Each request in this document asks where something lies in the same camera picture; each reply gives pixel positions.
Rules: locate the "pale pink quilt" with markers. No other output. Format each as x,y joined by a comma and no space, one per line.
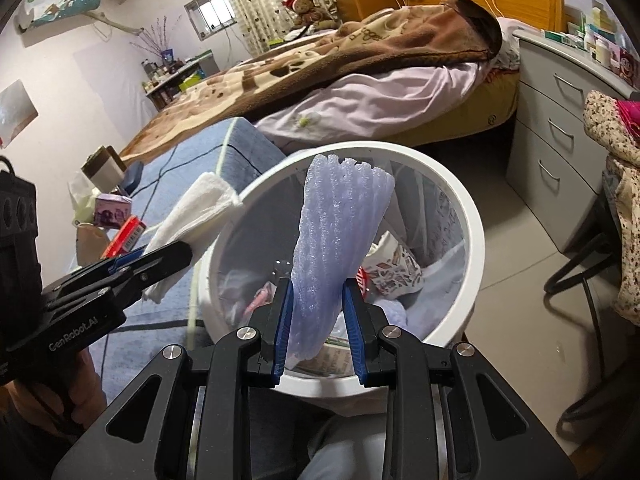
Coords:
380,100

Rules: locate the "pink garment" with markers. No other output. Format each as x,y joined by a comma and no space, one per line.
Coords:
630,117

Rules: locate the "white plastic bag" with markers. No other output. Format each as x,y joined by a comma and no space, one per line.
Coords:
82,195

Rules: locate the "purple dried flowers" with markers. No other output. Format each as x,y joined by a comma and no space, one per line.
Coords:
160,35

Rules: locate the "floral padded garment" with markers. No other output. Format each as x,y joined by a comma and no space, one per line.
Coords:
625,200

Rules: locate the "brown patterned blanket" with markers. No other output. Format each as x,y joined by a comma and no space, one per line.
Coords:
375,45

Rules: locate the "purple printed box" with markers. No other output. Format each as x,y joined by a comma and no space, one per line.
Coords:
112,210

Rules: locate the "white round trash bin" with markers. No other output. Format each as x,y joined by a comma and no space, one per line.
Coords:
450,260

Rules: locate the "group of bottles and jars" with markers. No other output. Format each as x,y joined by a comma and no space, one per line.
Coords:
600,45

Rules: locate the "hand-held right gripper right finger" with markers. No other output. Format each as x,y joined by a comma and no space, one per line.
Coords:
356,330

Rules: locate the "person's left hand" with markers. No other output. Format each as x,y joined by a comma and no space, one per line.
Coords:
90,385

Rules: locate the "window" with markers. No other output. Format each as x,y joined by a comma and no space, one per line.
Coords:
210,12

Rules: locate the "brown teddy bear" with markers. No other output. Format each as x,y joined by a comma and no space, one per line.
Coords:
307,10

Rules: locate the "green box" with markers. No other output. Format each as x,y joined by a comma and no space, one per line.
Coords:
192,81

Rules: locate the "printed wrapper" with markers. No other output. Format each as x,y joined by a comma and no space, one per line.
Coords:
392,265

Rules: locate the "grey nightstand with drawers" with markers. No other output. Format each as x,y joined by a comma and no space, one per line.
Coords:
550,150

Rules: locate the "dark chair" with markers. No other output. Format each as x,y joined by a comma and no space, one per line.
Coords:
590,270

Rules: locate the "wooden bed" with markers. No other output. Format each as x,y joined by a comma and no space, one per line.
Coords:
525,0

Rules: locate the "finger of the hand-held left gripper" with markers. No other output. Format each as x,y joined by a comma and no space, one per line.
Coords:
122,259
160,265

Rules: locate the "red flat box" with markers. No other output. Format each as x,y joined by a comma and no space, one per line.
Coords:
125,237

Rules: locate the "cluttered side desk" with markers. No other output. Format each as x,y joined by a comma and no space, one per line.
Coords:
175,82

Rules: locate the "wall air conditioner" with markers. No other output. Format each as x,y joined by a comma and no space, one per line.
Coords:
55,10

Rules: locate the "white wall sheet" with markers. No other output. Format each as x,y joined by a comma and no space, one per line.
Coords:
15,115

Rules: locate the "blue pouch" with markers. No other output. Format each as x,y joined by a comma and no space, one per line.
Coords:
131,180

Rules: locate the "person's grey trousers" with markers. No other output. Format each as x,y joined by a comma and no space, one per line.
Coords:
340,450

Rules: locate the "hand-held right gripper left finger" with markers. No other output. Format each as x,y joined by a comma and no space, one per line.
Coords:
282,330

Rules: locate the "pink wrapper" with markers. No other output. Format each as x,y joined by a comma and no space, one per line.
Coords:
260,302

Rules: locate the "patterned curtain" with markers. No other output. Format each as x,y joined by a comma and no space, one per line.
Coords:
270,0

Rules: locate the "clear plastic bin liner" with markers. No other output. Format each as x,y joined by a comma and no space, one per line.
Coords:
435,220

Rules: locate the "white tissue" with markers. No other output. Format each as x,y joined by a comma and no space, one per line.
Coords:
195,215

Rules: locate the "brown white cardboard box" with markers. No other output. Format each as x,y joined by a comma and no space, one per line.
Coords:
102,170

